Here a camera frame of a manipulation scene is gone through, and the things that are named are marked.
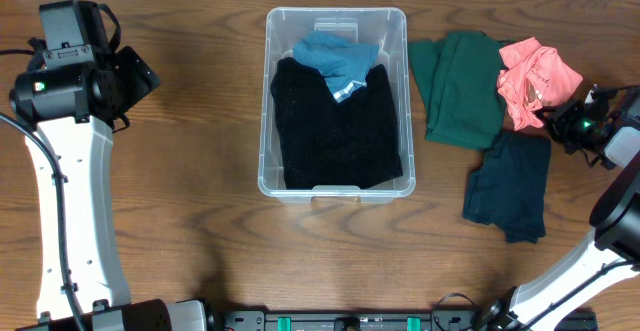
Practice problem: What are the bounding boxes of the pink printed t-shirt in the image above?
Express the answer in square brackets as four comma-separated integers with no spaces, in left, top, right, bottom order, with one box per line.
[497,37,583,131]

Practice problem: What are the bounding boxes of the dark navy garment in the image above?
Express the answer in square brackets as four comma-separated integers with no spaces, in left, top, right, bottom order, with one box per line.
[462,132,551,244]

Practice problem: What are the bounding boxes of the dark green garment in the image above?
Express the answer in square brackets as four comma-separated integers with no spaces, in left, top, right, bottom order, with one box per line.
[408,31,506,151]

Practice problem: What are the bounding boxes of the light blue denim garment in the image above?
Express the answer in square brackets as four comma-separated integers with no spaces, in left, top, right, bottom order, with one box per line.
[293,31,379,103]

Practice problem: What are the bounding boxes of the black sparkly knit garment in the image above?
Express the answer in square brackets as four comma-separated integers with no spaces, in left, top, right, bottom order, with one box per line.
[270,57,403,190]

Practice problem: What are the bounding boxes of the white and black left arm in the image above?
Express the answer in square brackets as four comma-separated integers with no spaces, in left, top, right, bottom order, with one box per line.
[6,0,214,330]

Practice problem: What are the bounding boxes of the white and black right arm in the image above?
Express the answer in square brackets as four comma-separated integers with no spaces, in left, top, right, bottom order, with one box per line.
[471,85,639,330]

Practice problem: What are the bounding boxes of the clear plastic storage bin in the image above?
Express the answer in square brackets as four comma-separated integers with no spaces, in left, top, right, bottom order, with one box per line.
[258,7,416,204]

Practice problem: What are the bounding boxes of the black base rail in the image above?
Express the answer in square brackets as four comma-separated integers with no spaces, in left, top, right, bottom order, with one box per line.
[214,310,476,331]

